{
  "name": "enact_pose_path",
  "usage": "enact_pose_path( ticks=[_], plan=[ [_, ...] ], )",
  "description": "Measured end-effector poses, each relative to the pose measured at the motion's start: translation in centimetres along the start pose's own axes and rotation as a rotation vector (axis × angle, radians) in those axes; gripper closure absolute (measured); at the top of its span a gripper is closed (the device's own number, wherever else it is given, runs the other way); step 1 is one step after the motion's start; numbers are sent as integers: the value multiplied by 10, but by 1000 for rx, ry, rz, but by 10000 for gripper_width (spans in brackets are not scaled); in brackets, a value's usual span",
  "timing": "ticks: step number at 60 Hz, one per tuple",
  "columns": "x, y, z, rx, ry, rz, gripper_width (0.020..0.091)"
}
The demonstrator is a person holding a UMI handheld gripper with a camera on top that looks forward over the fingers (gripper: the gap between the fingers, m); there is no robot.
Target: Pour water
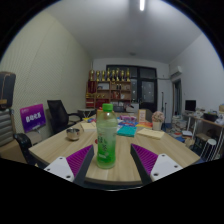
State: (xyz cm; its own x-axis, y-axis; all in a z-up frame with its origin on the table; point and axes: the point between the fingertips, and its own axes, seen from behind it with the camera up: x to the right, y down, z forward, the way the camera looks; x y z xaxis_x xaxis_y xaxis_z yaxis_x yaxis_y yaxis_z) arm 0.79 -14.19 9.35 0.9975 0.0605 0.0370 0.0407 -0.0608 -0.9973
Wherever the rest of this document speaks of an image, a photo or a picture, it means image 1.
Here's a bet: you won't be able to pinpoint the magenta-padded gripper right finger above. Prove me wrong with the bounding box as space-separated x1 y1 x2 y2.
130 143 184 186

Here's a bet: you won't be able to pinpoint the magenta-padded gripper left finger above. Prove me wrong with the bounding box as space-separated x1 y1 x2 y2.
43 144 95 187

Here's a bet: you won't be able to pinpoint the green tea bottle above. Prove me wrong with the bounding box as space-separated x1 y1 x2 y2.
95 103 119 170

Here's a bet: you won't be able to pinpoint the pale yellow book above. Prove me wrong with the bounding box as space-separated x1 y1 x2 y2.
136 127 166 140

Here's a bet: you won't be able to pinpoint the small steel bowl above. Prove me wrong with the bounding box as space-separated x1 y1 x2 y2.
65 127 81 141

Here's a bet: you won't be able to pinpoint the orange booklet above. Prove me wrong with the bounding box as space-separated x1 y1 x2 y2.
136 121 154 130

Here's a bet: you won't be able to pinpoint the pink flowers in white pot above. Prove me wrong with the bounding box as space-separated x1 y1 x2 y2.
151 110 166 131

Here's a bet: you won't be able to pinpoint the cream-coloured book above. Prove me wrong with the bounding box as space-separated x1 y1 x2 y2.
79 121 98 132

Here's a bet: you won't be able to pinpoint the teal book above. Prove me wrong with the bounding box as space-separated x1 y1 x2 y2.
116 125 138 138

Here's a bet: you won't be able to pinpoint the white round stool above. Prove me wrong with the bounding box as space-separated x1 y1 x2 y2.
200 138 218 161

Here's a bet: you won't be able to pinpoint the black office chair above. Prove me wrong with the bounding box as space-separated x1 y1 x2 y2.
46 99 83 135

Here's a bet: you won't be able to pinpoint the upright orange box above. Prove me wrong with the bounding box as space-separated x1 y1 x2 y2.
137 108 148 123

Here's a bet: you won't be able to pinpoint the yellow booklet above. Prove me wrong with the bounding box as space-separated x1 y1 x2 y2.
82 116 97 123

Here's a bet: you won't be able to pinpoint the blue printed magazine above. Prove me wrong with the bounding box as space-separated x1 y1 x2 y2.
117 119 138 128

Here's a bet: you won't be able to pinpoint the purple sign board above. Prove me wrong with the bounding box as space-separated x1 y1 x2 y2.
19 103 47 134

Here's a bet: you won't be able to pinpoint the pink package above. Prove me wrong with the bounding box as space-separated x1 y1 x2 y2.
119 114 138 123

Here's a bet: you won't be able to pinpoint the small round side table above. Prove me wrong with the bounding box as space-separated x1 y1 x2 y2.
77 107 98 118

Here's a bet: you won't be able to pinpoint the cluttered side desk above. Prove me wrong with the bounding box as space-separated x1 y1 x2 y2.
182 111 224 158

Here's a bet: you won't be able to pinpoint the black computer monitor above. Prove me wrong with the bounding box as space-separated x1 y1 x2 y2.
184 99 197 113

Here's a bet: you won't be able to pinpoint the black framed glass door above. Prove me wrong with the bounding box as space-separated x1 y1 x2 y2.
106 64 158 113

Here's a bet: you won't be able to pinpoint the wooden shelf unit with trophies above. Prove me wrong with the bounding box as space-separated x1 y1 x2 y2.
85 68 133 109

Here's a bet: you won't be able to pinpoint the white wall air conditioner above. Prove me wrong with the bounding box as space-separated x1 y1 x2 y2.
169 65 184 78

